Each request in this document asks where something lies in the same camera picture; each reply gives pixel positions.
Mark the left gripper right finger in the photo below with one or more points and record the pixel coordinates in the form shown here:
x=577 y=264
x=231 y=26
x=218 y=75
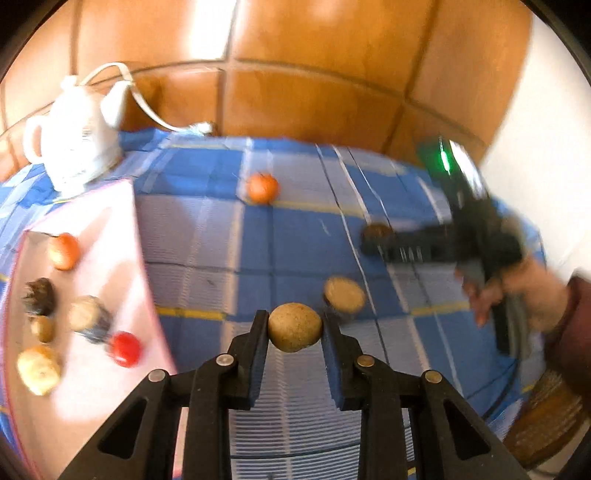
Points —
x=405 y=416

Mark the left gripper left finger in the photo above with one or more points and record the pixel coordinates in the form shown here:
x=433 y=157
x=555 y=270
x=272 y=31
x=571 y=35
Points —
x=137 y=441

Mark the small red tomato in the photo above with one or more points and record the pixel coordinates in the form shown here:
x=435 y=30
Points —
x=124 y=349

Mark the small tan round fruit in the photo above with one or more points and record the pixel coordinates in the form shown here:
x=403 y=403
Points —
x=294 y=326

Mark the small tan longan fruit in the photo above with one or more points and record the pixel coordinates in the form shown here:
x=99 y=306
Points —
x=42 y=328

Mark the orange tangerine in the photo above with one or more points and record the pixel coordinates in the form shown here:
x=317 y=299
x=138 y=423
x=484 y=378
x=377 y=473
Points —
x=262 y=188
x=64 y=252

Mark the dark brown oval fruit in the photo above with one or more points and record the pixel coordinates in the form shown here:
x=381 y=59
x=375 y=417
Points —
x=372 y=235

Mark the person right hand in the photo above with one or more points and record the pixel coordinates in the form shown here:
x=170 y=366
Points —
x=545 y=296

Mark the pink shallow cardboard tray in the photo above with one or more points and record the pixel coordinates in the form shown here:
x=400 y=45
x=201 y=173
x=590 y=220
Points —
x=50 y=430

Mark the blue plaid tablecloth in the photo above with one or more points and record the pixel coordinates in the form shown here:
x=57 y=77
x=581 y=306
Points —
x=213 y=258

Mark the white ceramic electric kettle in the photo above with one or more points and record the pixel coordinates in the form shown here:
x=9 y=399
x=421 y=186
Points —
x=77 y=141

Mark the wooden wall cabinet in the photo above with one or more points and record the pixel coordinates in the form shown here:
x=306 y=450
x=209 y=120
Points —
x=379 y=75

